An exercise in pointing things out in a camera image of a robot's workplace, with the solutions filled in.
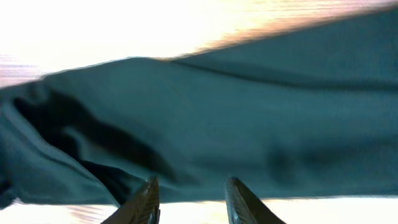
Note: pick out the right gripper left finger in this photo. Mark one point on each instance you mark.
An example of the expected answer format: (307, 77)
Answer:
(142, 208)

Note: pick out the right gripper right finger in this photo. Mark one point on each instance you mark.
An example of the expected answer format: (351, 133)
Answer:
(244, 207)

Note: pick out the black polo shirt with logo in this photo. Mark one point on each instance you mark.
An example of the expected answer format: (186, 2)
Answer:
(311, 113)

